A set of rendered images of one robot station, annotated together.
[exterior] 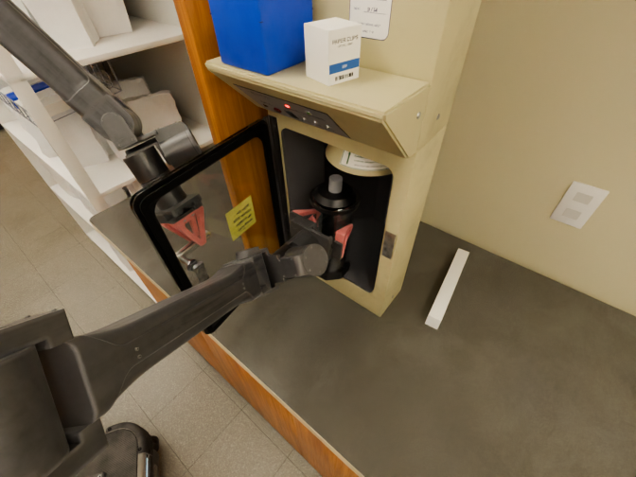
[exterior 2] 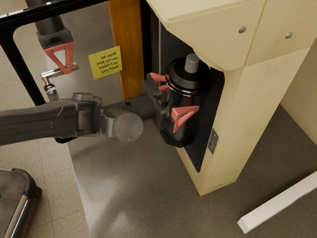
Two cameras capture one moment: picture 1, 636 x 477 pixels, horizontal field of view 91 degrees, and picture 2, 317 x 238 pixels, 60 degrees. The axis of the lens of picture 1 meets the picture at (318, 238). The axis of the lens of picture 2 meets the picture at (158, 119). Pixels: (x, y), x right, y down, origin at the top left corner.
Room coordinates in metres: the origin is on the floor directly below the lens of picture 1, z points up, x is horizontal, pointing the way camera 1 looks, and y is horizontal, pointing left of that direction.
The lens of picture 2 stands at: (0.13, -0.17, 1.66)
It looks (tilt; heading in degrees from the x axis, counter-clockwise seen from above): 54 degrees down; 27
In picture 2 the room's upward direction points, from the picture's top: straight up
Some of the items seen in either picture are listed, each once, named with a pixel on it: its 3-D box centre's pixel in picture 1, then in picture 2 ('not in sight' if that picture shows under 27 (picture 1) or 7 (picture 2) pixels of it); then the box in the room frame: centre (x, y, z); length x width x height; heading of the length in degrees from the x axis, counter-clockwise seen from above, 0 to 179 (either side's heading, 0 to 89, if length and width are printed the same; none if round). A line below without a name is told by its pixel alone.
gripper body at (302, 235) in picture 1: (303, 246); (142, 108); (0.45, 0.03, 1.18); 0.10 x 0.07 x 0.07; 52
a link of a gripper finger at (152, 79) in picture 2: (310, 222); (164, 89); (0.52, 0.01, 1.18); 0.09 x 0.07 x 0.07; 143
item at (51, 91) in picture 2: (201, 273); (53, 97); (0.38, 0.23, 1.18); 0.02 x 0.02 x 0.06; 56
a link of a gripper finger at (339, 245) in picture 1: (335, 234); (177, 109); (0.48, -0.04, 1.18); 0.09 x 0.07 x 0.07; 142
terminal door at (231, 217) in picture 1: (233, 235); (95, 75); (0.48, 0.18, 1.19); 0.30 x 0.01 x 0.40; 146
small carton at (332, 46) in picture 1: (332, 51); not in sight; (0.45, -0.03, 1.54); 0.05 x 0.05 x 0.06; 34
